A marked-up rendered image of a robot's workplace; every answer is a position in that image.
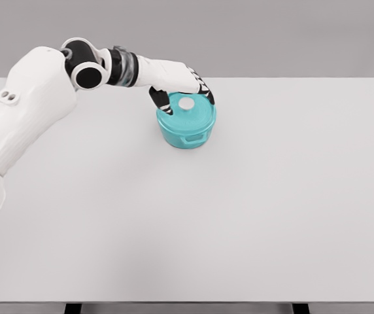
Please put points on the striped left robot hand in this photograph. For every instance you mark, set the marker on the striped left robot hand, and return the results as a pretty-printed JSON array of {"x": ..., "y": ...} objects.
[{"x": 177, "y": 76}]

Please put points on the teal pot lid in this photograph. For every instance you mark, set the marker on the teal pot lid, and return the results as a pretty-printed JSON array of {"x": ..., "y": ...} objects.
[{"x": 190, "y": 106}]

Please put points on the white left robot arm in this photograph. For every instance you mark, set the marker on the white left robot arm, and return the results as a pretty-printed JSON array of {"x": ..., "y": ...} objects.
[{"x": 33, "y": 95}]

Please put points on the teal pot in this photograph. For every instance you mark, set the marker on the teal pot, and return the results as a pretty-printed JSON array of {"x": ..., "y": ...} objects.
[{"x": 187, "y": 132}]

